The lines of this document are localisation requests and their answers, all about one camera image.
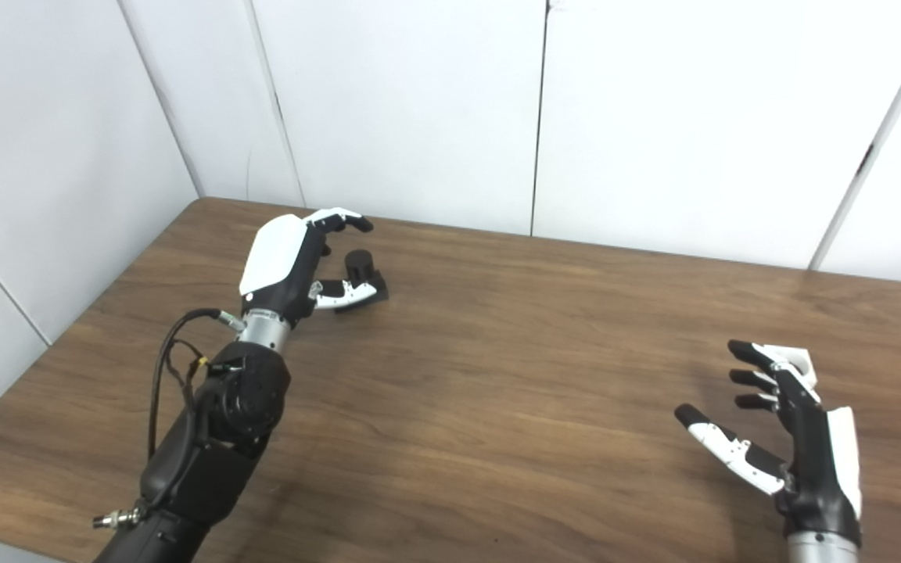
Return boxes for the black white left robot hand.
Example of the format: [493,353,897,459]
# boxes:
[239,207,379,321]

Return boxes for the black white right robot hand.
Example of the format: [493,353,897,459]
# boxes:
[674,339,863,548]

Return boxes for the black peg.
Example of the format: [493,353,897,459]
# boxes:
[333,249,389,314]

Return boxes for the white square piece with hole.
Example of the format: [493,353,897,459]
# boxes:
[763,344,820,388]

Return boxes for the thin left arm wire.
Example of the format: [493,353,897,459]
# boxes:
[165,340,213,407]

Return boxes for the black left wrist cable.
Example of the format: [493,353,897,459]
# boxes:
[92,309,246,529]

